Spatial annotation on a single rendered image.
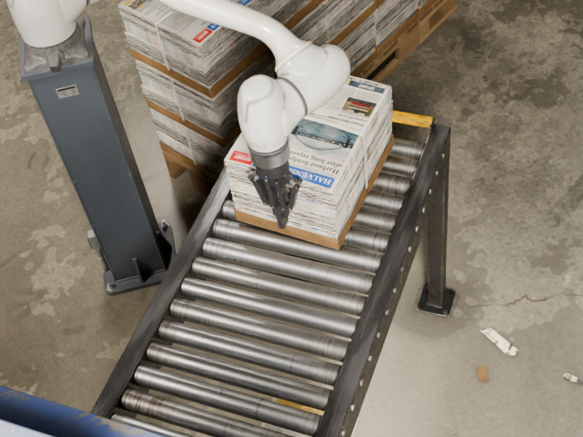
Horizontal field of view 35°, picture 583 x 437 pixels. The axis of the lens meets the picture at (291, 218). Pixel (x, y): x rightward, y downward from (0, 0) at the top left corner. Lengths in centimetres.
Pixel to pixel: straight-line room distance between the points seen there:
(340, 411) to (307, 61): 75
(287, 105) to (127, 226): 131
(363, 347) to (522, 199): 146
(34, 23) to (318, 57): 89
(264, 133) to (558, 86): 213
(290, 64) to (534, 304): 149
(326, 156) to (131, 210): 106
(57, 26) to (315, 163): 84
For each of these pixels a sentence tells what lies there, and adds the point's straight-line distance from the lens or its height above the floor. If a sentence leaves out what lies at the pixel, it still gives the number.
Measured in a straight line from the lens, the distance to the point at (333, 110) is 228.
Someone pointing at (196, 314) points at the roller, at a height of 80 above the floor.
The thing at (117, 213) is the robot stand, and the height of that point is 36.
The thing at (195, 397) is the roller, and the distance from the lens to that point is 212.
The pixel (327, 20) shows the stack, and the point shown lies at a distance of 337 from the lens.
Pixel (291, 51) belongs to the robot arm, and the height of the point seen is 133.
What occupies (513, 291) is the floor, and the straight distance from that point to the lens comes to 319.
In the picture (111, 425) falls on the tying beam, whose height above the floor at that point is 155.
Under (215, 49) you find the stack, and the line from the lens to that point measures 292.
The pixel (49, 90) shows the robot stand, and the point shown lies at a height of 92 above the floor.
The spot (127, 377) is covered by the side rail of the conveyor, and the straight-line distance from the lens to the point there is 217.
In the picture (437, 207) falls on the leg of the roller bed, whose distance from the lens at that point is 273.
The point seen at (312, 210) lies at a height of 93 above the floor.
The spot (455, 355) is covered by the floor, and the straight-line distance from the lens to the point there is 304.
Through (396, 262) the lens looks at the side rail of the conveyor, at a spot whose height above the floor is 80.
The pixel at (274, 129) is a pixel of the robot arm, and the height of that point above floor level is 126.
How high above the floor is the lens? 260
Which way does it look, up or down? 50 degrees down
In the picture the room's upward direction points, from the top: 10 degrees counter-clockwise
